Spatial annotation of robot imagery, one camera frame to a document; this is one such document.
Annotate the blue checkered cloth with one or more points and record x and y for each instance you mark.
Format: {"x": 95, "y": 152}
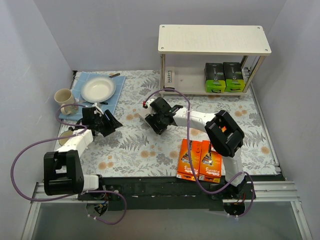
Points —
{"x": 109, "y": 104}

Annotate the cream floral mug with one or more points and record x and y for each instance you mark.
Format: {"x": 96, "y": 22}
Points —
{"x": 66, "y": 100}

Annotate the floral table mat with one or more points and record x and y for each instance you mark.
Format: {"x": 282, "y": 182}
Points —
{"x": 134, "y": 150}

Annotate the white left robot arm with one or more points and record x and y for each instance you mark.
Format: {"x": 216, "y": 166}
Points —
{"x": 63, "y": 174}

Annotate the black handled knife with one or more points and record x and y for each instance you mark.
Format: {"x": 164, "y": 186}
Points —
{"x": 114, "y": 75}

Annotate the black green razor box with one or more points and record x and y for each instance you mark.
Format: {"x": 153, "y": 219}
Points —
{"x": 214, "y": 78}
{"x": 234, "y": 79}

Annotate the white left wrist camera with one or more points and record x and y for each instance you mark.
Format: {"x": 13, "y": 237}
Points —
{"x": 97, "y": 108}

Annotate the cream mug black handle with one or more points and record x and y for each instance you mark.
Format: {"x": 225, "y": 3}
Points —
{"x": 64, "y": 137}

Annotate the white two-tier shelf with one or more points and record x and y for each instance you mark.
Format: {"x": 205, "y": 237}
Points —
{"x": 209, "y": 40}

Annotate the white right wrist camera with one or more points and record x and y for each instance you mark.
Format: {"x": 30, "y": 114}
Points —
{"x": 147, "y": 106}

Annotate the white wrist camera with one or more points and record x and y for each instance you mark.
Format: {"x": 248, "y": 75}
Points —
{"x": 147, "y": 106}
{"x": 97, "y": 108}

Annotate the aluminium rail frame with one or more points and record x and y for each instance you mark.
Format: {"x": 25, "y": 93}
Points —
{"x": 275, "y": 214}

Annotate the orange Gillette razor box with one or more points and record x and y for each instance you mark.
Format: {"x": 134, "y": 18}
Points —
{"x": 189, "y": 160}
{"x": 210, "y": 168}

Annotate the white ceramic plate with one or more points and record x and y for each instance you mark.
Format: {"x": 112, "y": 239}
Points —
{"x": 98, "y": 89}

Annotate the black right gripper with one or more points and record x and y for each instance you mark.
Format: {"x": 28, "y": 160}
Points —
{"x": 153, "y": 122}

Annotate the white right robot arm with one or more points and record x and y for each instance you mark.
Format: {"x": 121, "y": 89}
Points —
{"x": 224, "y": 134}

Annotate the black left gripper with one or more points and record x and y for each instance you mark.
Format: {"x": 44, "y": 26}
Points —
{"x": 107, "y": 124}

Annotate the grey Harry's razor box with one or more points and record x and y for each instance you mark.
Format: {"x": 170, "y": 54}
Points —
{"x": 169, "y": 77}

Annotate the white H razor box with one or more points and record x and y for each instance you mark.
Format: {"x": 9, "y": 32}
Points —
{"x": 144, "y": 115}

